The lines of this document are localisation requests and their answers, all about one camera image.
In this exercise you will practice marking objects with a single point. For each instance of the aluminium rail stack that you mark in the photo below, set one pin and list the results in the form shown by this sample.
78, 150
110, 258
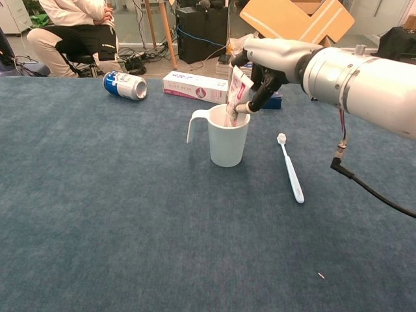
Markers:
222, 70

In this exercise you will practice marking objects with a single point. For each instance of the dark blue long box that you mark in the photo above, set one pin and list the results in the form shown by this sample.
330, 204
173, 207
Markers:
274, 102

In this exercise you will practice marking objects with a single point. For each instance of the light blue toothbrush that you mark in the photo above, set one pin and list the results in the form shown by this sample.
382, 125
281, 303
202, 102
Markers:
291, 169

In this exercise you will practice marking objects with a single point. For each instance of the white cabinet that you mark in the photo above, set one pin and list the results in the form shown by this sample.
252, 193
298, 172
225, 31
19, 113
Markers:
13, 14

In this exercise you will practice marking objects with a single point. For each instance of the black computer tower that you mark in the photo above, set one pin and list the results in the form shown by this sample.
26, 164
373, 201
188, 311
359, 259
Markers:
201, 35

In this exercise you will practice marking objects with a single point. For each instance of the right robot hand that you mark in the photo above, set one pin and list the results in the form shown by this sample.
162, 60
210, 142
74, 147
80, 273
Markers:
276, 58

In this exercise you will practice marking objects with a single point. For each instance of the blue felt table mat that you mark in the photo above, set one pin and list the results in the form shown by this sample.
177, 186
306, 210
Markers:
130, 211

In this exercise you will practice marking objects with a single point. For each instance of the long white toothpaste box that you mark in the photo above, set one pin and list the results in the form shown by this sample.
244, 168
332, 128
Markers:
191, 85

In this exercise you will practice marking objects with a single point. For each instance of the wooden easel leg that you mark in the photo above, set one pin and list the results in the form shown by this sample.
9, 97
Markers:
167, 35

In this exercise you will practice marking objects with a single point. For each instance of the blue padded chair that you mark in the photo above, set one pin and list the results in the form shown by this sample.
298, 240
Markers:
19, 70

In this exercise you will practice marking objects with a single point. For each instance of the large open cardboard box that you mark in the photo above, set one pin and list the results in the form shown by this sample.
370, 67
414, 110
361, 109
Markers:
292, 19

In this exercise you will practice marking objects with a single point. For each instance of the seated person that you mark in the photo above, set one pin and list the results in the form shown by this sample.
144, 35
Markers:
74, 35

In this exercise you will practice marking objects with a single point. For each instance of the black cloth covered object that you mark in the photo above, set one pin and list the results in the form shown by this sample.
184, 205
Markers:
398, 42

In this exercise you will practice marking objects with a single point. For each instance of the white toothpaste tube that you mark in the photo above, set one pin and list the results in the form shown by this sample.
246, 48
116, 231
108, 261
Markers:
237, 87

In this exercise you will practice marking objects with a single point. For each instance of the white plastic bag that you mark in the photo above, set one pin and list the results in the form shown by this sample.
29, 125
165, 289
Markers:
239, 42

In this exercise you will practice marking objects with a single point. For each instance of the blue white drink can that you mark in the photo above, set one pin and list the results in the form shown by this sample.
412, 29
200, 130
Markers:
125, 85

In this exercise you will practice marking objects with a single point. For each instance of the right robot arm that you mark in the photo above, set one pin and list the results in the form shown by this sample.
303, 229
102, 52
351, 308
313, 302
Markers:
364, 84

